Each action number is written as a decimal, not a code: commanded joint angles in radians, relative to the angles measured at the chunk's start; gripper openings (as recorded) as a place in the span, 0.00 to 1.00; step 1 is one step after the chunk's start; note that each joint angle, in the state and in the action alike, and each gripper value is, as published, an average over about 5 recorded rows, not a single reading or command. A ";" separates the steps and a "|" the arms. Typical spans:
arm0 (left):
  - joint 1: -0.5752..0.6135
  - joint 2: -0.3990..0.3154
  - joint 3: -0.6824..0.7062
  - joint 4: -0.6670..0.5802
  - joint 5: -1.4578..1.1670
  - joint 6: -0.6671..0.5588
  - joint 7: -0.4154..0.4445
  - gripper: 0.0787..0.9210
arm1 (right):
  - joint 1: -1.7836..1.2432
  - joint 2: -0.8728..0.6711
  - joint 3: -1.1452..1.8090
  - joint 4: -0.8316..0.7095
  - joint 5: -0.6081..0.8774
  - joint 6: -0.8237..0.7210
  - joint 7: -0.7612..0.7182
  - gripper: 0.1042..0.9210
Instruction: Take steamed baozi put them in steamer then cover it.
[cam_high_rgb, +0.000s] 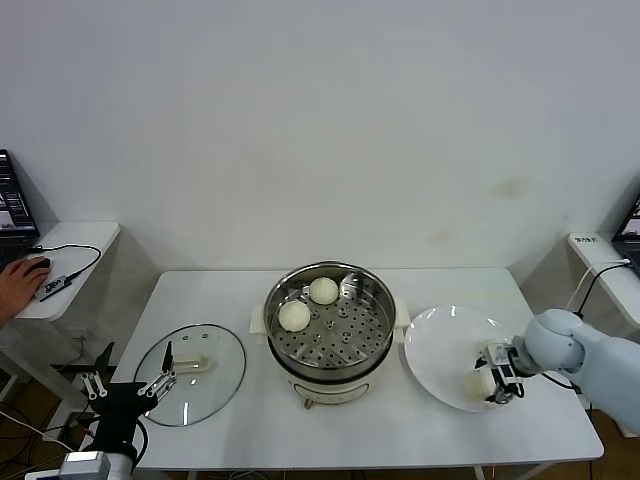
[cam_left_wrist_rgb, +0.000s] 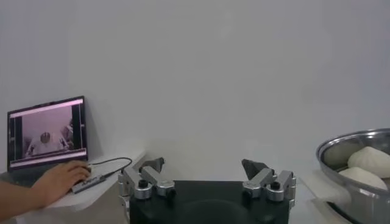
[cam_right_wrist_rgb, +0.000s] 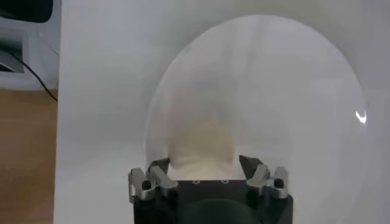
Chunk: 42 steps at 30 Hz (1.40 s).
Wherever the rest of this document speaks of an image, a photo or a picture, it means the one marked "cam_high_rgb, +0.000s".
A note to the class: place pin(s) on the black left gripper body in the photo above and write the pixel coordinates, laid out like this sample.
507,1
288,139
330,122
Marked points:
117,405

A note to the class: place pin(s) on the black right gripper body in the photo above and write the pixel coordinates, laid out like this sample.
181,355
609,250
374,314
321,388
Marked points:
507,382

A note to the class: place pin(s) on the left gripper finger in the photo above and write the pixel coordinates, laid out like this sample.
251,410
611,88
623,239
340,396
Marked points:
167,362
94,385

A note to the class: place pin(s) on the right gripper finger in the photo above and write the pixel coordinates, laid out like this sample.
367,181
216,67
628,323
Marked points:
482,362
497,397

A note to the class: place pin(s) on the white steamed baozi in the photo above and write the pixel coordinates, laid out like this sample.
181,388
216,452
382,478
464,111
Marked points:
323,290
294,316
472,387

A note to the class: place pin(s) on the round glass pot lid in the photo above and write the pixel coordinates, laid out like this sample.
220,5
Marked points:
200,362

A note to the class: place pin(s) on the black computer mouse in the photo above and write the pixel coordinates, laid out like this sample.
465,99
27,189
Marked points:
44,264

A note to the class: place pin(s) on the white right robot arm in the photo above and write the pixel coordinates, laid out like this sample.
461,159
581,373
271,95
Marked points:
555,340

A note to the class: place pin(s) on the stainless steel steamer basket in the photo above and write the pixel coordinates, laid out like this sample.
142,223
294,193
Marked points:
350,340

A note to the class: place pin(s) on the bare person hand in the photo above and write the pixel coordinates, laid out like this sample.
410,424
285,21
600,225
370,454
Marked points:
22,285

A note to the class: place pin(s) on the white round plate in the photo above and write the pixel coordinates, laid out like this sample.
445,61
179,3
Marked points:
440,345

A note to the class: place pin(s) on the white electric cooker pot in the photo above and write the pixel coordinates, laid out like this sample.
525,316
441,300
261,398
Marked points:
330,389

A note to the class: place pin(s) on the black open laptop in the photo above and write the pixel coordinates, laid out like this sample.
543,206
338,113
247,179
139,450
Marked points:
631,235
10,200

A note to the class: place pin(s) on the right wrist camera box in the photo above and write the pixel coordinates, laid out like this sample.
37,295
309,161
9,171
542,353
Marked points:
500,352

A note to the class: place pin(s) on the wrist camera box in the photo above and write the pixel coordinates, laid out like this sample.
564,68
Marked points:
500,352
82,462

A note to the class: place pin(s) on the white wall socket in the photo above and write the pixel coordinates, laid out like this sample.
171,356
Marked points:
82,334

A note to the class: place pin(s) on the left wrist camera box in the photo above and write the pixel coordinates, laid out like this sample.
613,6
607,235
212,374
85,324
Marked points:
82,462

